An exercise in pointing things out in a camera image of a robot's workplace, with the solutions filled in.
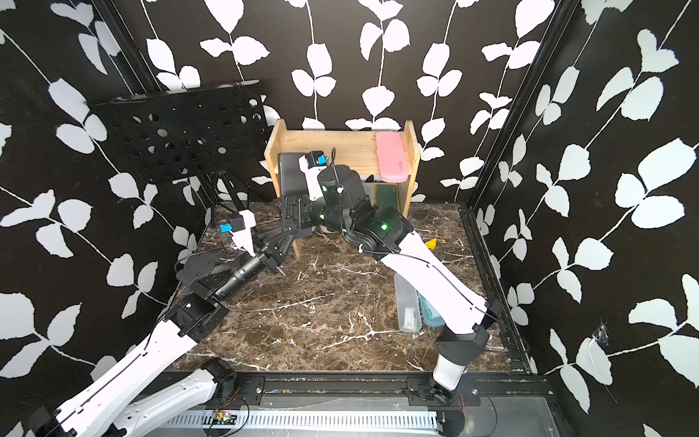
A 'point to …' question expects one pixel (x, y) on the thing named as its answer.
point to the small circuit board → (221, 417)
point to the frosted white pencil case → (408, 306)
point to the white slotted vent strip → (315, 420)
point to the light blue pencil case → (430, 316)
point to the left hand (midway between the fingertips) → (293, 229)
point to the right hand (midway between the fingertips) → (285, 196)
